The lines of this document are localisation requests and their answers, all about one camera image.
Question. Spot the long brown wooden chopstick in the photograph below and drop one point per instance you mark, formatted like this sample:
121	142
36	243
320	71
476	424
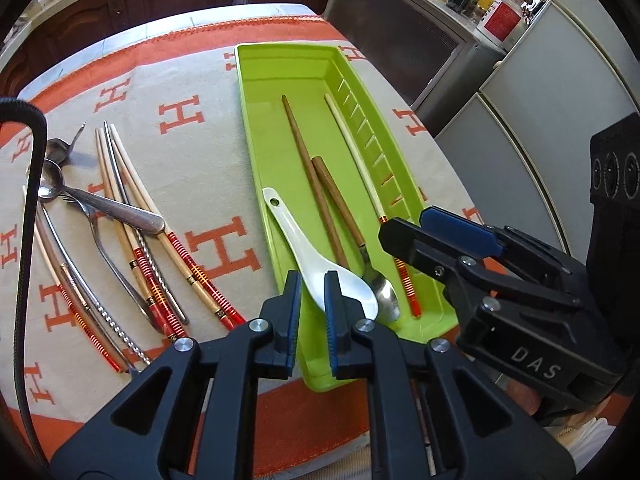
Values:
316	189

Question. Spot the white ceramic soup spoon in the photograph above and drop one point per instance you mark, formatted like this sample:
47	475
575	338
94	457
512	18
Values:
312	265

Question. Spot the lime green plastic tray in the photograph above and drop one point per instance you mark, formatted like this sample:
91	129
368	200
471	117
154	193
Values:
317	138

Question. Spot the grey cabinet appliance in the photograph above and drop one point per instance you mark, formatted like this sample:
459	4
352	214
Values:
433	57

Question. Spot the brown handled metal spoon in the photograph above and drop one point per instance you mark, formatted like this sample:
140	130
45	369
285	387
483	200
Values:
384	292

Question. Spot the red white canister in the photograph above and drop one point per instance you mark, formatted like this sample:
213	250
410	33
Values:
500	20

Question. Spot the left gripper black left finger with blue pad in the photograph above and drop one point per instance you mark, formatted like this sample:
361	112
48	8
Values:
191	414

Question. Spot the cream chopstick red striped end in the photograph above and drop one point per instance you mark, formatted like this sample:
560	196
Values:
212	297

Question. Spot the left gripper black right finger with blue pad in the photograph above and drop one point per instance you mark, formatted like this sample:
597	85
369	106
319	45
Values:
433	414

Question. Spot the short steel soup spoon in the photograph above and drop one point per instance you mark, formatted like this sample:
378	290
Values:
59	151

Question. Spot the white refrigerator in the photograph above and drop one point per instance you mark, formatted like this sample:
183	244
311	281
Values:
520	145

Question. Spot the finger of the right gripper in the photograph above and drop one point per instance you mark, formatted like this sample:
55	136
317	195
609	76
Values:
432	257
460	233

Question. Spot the steel fork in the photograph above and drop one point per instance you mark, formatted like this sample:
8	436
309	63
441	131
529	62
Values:
92	216

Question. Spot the large steel spoon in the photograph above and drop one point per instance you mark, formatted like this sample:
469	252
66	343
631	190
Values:
52	186

